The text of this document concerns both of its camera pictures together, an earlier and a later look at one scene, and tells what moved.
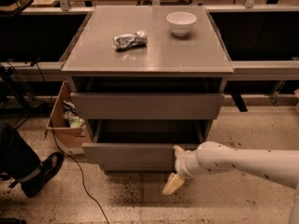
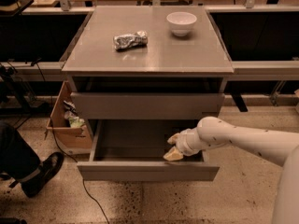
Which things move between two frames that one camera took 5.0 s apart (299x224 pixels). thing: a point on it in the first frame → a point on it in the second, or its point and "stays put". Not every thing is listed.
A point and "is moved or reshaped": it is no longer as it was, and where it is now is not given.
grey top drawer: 106,105 stays put
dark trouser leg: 18,159 stays put
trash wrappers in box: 71,115 stays put
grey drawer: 142,141 is moved or reshaped
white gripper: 180,166 → 184,144
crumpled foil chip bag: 127,41 stays put
